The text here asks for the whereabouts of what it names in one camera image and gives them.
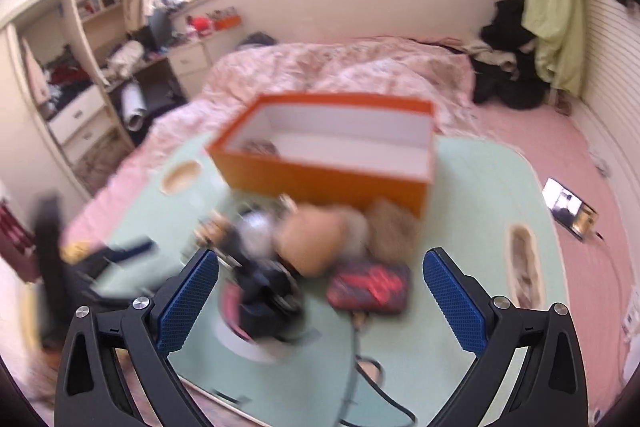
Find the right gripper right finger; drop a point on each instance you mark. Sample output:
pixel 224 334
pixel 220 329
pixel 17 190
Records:
pixel 551 386

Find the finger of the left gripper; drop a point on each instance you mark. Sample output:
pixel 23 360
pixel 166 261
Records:
pixel 120 254

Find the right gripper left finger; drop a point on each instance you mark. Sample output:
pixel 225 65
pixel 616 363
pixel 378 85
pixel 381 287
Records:
pixel 92 389

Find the clear plastic wrap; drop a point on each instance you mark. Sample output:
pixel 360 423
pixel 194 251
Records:
pixel 256 231

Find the black lace-trimmed cloth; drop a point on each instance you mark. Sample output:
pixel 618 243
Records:
pixel 261 300

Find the dark red pouch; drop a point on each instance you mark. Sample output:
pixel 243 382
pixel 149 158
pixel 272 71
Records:
pixel 370 287

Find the tan plush toy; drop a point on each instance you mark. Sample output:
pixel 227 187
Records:
pixel 311 239

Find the orange cardboard box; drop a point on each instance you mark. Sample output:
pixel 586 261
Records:
pixel 331 148

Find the smartphone on bed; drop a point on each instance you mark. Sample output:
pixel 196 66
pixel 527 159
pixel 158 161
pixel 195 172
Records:
pixel 568 210

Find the white drawer cabinet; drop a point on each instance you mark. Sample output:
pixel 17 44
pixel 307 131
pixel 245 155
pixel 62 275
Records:
pixel 191 62

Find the black clothes pile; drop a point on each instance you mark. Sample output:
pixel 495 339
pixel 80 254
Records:
pixel 503 59

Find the white slatted wardrobe door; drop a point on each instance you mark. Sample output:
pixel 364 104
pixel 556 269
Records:
pixel 612 89

